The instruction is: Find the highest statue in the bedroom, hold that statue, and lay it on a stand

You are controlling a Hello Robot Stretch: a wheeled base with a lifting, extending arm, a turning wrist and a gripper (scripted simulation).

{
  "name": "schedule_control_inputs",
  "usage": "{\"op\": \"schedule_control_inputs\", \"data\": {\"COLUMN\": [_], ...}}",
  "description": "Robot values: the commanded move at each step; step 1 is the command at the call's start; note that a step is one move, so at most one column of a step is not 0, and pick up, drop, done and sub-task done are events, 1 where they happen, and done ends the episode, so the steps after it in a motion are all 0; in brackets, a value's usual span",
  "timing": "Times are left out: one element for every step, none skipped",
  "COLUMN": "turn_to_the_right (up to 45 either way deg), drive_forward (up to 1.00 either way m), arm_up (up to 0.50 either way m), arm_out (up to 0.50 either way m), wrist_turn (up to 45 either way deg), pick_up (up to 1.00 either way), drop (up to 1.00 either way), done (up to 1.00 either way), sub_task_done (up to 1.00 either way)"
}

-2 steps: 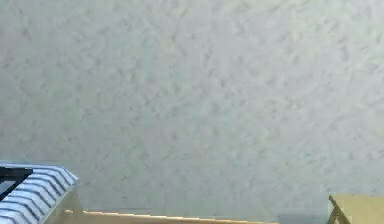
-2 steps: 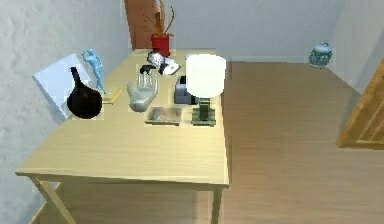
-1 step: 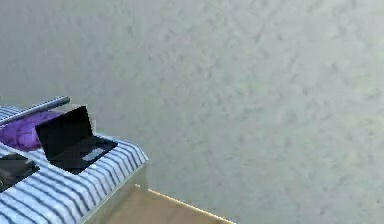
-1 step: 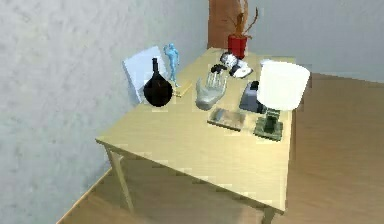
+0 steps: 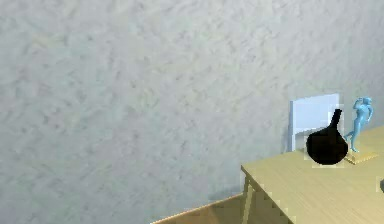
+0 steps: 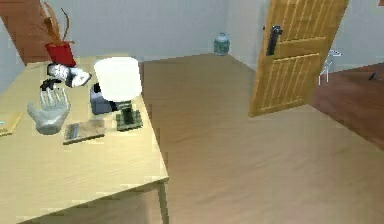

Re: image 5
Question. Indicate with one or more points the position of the blue human figure statue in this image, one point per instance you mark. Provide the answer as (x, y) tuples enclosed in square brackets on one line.
[(360, 123)]

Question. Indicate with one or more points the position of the pale blue flat panel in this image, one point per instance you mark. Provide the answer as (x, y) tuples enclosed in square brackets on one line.
[(310, 116)]

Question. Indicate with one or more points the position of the black round vase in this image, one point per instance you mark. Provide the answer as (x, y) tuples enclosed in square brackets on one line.
[(326, 146)]

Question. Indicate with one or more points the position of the light wooden table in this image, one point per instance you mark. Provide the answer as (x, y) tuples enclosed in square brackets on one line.
[(320, 190)]

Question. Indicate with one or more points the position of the small dark object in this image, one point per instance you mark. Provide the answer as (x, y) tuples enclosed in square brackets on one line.
[(382, 185)]

